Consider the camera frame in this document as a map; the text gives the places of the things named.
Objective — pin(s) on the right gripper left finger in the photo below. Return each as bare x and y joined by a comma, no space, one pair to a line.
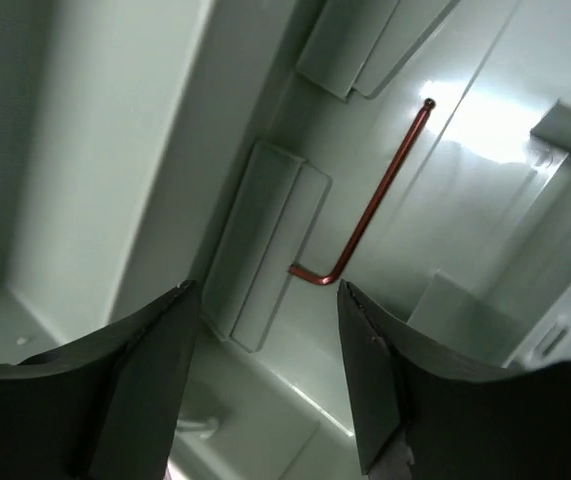
106,405

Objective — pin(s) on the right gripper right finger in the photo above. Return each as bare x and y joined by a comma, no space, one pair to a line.
423,411

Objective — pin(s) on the green plastic toolbox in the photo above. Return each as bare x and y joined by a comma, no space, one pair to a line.
144,144

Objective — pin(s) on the medium red hex key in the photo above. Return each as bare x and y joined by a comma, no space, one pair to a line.
417,126

